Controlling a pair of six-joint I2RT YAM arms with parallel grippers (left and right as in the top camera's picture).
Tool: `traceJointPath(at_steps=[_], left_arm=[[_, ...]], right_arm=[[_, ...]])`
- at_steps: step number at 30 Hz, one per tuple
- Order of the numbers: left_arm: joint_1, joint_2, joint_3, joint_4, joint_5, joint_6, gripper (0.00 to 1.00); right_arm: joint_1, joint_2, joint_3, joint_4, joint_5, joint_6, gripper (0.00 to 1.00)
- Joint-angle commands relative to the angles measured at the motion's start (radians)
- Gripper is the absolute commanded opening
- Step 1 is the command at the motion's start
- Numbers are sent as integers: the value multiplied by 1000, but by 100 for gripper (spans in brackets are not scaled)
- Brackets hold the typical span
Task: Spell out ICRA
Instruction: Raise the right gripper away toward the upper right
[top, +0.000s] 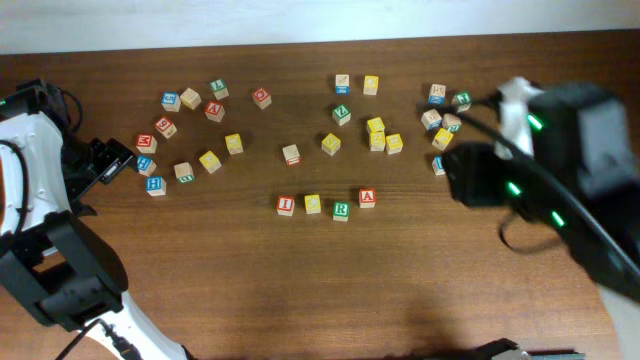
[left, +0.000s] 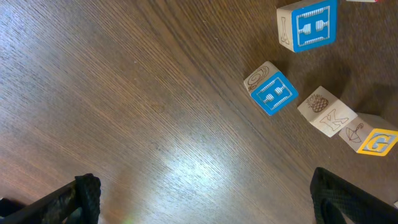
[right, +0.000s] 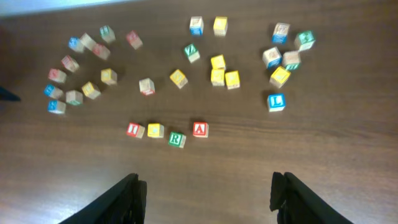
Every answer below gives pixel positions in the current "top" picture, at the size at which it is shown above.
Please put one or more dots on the green letter L block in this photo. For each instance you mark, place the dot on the green letter L block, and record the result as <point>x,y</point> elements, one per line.
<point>219,89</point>

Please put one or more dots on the blue letter H block upper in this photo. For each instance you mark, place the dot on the blue letter H block upper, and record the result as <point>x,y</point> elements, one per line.
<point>145,165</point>

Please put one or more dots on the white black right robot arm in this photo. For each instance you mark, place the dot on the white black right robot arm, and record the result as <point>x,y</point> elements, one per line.
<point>562,157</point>

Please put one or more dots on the wooden block blue edge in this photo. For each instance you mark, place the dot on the wooden block blue edge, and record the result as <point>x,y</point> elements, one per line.
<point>431,119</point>

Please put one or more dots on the red letter a block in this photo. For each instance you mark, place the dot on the red letter a block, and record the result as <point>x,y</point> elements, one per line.
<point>214,111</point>
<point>367,198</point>

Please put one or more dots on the green letter Z block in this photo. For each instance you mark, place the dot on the green letter Z block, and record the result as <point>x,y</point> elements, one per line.
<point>341,114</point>

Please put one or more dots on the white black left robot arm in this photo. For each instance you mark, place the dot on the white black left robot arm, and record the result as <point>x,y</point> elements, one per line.
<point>59,270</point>

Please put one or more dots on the wooden block blue picture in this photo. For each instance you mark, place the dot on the wooden block blue picture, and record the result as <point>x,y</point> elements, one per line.
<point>437,94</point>

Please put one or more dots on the wooden block green side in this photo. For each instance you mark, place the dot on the wooden block green side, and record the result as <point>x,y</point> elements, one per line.
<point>184,172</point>

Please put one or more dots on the yellow block cluster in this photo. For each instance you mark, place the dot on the yellow block cluster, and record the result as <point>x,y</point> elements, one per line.
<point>394,143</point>
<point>375,125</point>
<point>377,141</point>

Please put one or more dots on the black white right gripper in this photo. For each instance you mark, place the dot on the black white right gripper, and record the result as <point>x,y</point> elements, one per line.
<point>463,163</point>

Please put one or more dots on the yellow block upper cluster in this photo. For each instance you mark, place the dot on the yellow block upper cluster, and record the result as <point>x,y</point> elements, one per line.
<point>375,125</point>

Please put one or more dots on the wooden block blue side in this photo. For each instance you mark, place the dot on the wooden block blue side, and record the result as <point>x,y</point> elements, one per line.
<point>342,84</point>

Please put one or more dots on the red letter C block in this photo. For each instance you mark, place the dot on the red letter C block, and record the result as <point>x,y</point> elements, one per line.
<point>262,98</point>

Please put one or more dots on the yellow block far right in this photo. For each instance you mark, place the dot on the yellow block far right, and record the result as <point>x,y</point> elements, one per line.
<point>442,139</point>

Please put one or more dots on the red letter M block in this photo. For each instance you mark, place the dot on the red letter M block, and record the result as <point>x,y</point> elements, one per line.
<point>146,143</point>

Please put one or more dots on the red number six block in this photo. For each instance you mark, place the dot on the red number six block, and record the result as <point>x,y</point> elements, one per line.
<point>165,127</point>

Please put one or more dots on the green letter J block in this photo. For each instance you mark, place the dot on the green letter J block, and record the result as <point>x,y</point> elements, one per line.
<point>462,101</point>

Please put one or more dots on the yellow block top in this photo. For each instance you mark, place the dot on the yellow block top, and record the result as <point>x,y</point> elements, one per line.
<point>370,85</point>

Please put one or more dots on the yellow letter C block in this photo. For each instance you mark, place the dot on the yellow letter C block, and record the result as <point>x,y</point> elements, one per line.
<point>312,204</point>

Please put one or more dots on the yellow block lower left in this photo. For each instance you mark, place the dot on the yellow block lower left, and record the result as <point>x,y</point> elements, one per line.
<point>210,162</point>

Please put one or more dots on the blue letter h block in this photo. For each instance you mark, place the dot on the blue letter h block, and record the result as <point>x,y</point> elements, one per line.
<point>145,165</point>
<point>156,186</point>

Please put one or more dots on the red letter I block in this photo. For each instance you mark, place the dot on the red letter I block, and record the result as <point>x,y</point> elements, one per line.
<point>285,205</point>

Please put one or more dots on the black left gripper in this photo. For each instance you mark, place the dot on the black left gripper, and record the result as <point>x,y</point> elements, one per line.
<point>115,156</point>

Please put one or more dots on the yellow block lower cluster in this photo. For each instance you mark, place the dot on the yellow block lower cluster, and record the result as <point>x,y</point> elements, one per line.
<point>377,141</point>

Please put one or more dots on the green letter R block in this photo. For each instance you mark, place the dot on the green letter R block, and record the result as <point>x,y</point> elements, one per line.
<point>341,211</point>

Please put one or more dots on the blue letter H block lower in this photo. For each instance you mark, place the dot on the blue letter H block lower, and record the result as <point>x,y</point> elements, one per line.
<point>156,186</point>

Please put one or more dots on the plain wooden block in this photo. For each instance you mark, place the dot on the plain wooden block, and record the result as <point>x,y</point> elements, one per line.
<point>190,98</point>

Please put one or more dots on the blue letter L block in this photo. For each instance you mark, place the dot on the blue letter L block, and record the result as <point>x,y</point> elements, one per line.
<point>437,166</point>

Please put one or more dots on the blue number five block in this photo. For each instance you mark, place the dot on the blue number five block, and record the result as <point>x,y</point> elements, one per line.
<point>171,102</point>

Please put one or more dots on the wooden block green edge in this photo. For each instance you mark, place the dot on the wooden block green edge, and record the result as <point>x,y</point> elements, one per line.
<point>451,123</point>

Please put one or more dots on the yellow block right cluster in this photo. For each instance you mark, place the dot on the yellow block right cluster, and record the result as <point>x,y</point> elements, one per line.
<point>394,143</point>

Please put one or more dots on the yellow block centre left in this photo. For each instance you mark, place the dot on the yellow block centre left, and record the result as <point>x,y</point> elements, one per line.
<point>234,144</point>

